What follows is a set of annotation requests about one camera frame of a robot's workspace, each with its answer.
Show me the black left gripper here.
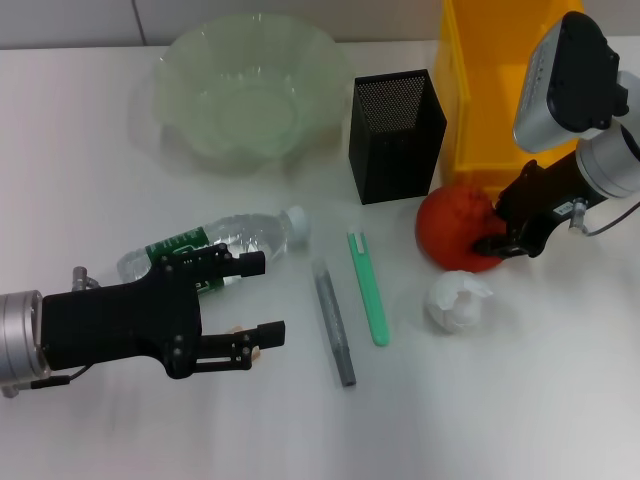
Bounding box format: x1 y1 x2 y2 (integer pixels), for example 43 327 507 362
42 244 288 379

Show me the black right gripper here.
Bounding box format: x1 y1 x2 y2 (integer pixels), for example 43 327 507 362
472 152 605 259

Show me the white paper ball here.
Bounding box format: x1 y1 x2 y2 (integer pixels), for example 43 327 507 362
423 269 494 334

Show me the beige eraser with barcode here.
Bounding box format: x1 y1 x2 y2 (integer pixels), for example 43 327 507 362
227 323 264 362

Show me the clear green-label water bottle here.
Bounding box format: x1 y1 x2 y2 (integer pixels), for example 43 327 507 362
117 205 311 296

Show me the grey pen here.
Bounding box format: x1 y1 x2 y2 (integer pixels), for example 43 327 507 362
310 258 357 388

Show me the green pen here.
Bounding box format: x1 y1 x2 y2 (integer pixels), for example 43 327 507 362
346 225 391 348

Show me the black mesh pen holder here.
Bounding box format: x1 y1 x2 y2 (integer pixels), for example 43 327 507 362
348 68 448 206

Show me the pale green glass fruit bowl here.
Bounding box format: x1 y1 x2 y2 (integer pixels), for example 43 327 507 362
152 13 351 179

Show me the yellow plastic bin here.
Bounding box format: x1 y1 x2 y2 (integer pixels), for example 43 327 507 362
433 0 594 200

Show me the right gripper cable with plug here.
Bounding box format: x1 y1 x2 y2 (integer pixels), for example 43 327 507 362
567 197 640 237

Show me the gripper cable with plug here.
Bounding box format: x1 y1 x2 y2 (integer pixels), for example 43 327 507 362
0 267 101 399
567 197 640 237

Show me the left gripper cable with plug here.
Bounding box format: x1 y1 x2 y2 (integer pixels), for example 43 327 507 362
0 267 101 399

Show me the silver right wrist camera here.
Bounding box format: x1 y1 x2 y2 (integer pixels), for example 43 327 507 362
513 10 630 152

